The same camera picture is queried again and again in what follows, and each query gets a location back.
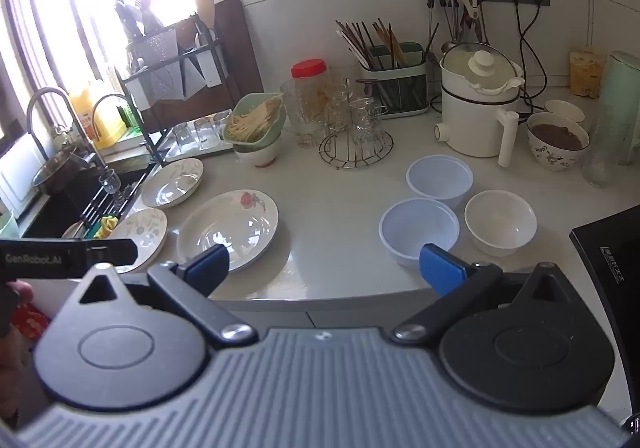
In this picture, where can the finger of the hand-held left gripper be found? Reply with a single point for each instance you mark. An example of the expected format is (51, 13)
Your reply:
(112, 252)

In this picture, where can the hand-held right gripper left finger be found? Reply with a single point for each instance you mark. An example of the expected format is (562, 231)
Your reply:
(207, 264)

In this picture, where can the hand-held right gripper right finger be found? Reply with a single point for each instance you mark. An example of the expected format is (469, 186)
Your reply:
(440, 269)

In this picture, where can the translucent plastic bowl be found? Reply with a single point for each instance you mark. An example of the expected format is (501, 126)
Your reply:
(440, 180)
(417, 228)

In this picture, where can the red flower print plate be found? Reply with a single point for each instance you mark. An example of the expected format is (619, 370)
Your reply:
(235, 223)

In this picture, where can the person's left hand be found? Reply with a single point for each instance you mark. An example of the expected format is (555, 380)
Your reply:
(19, 288)

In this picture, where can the yellow cloth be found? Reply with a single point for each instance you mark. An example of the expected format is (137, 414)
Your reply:
(107, 225)

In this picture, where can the leaf print plate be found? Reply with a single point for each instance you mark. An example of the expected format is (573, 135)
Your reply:
(172, 183)
(145, 230)

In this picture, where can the black kitchen sink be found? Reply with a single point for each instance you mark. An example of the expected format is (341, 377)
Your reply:
(60, 215)

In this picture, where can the wine glass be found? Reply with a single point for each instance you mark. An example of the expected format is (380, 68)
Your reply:
(110, 183)

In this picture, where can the plain white ceramic bowl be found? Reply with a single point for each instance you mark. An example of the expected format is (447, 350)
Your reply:
(500, 223)

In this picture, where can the steel cooking pot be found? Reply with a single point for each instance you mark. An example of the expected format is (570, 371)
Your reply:
(62, 171)

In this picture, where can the white bowl under strainer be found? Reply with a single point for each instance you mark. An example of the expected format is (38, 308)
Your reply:
(257, 154)

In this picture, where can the yellow detergent bottle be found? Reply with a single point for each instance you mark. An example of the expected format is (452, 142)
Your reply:
(100, 121)

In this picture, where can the upturned drinking glasses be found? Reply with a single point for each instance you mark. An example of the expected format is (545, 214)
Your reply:
(202, 128)

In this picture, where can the green strainer with noodles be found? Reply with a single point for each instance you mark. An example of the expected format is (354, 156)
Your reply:
(252, 121)

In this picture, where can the white electric cooking pot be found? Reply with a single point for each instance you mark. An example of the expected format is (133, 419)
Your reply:
(475, 113)

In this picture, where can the steel kitchen faucet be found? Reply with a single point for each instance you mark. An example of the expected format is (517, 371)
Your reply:
(42, 96)

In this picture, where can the floral bowl with brown food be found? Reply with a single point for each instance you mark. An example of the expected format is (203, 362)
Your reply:
(555, 151)

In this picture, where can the black induction cooktop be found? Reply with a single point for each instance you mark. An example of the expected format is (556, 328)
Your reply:
(610, 253)

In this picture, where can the black metal dish rack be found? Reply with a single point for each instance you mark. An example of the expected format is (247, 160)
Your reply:
(150, 83)

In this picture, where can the clear glass pitcher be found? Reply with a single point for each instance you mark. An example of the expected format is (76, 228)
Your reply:
(297, 113)

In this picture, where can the group of glass cups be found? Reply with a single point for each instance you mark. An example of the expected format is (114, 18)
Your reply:
(357, 113)

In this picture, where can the green white cutlery holder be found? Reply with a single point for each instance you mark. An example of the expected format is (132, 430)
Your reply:
(400, 93)

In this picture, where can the small white bowl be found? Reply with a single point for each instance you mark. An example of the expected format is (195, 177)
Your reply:
(564, 109)

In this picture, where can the red lid plastic jar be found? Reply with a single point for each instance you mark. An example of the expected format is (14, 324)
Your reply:
(309, 73)

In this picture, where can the dark wooden cutting board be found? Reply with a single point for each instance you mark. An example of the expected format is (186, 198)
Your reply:
(245, 48)

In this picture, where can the set of kitchen knives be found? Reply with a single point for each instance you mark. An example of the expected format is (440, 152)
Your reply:
(135, 21)

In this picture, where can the bundle of chopsticks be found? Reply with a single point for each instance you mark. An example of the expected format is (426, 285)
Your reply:
(367, 41)

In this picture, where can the pale green frosted pitcher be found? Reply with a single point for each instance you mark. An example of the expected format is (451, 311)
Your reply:
(615, 103)

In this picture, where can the yellow packet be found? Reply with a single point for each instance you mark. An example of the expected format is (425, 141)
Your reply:
(589, 71)

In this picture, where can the wooden spatula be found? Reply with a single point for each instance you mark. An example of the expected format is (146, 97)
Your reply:
(205, 8)

